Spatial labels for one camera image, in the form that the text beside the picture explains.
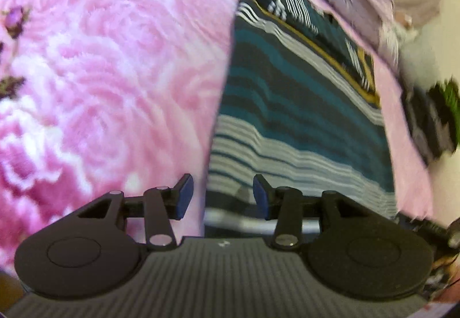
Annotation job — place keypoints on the striped knit sweater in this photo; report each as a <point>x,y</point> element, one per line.
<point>300,107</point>

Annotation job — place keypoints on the pink floral bed blanket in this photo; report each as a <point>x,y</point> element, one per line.
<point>103,95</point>

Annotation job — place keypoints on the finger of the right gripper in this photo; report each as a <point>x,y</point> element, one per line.
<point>444,240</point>

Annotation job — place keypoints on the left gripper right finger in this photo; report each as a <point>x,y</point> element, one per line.
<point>283,204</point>

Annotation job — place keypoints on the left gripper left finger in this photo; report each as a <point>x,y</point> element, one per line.
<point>161,205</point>

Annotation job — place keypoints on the stack of folded clothes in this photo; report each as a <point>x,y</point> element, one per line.
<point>433,118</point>

